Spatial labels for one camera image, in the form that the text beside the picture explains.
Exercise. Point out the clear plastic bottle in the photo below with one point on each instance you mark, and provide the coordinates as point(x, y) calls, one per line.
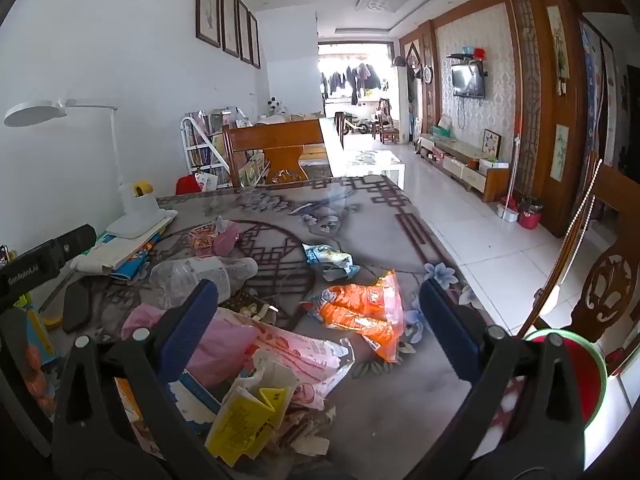
point(200, 275)

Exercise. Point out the white coffee table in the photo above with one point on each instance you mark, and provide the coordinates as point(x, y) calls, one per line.
point(372, 160)

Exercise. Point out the hanging dark clothes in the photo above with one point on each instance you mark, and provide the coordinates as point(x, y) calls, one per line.
point(355, 80)

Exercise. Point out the wooden sofa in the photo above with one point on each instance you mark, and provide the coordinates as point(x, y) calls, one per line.
point(312, 150)

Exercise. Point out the small wooden chair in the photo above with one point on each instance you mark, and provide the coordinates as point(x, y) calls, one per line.
point(387, 122)

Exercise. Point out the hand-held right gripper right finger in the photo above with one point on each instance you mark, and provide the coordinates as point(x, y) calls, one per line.
point(447, 330)

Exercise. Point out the yellow paper packet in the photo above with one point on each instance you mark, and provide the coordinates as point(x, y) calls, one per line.
point(245, 420)

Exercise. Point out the pink white printed packaging bag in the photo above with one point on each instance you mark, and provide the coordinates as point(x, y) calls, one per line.
point(300, 355)

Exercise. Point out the carved wooden dining chair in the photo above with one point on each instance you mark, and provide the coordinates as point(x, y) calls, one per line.
point(612, 285)

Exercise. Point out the brown patterned wrapper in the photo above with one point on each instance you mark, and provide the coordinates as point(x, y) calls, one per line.
point(250, 307)

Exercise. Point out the wooden television cabinet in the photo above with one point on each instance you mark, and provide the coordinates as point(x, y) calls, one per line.
point(465, 157)

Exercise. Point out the white book rack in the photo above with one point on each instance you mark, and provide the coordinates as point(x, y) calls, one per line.
point(200, 145)

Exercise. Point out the wall-mounted television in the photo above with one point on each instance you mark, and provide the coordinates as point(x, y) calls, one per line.
point(469, 81)

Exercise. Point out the white desk lamp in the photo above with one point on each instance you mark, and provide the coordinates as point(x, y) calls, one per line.
point(35, 112)

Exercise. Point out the red bag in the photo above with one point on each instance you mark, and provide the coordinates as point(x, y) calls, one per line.
point(190, 185)

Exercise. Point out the blue hanging wall scroll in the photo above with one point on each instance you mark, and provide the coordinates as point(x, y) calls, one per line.
point(592, 75)

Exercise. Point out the red bucket with green rim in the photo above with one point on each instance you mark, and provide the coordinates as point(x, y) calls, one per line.
point(575, 375)

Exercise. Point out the framed wall picture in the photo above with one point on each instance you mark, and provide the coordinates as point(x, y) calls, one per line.
point(229, 20)
point(254, 41)
point(208, 2)
point(244, 31)

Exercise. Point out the dark flat object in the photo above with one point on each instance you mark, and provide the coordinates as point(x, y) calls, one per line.
point(76, 307)

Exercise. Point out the orange snack bag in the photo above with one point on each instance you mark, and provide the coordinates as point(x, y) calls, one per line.
point(360, 310)

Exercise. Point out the blue toy stand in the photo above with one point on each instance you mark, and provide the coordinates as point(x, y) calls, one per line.
point(42, 345)

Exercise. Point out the blue white paper packet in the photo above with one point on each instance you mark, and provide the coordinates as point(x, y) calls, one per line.
point(192, 400)

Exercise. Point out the yellow tape roll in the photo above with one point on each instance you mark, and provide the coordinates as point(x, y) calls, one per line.
point(142, 189)

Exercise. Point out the small pink plastic bag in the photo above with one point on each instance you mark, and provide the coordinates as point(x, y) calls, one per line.
point(225, 240)

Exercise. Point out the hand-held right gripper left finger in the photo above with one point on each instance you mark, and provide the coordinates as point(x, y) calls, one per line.
point(192, 320)

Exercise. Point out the wall shelf with containers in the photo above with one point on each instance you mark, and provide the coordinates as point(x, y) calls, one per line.
point(467, 55)

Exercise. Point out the red patterned wrapper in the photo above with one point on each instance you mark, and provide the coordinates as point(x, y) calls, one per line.
point(200, 237)

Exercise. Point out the blue white snack wrapper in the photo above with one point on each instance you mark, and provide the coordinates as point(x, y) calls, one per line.
point(327, 257)

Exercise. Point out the framed geometric picture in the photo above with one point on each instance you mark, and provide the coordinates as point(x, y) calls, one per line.
point(491, 145)

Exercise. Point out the large pink plastic bag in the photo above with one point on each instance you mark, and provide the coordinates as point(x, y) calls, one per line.
point(220, 345)

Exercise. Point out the small children's bicycle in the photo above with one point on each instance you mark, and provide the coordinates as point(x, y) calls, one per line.
point(357, 125)

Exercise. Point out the stack of booklets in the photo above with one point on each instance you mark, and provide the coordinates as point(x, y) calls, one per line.
point(125, 255)

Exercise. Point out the white flower ornament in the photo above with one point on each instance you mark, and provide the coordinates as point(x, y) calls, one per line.
point(276, 106)

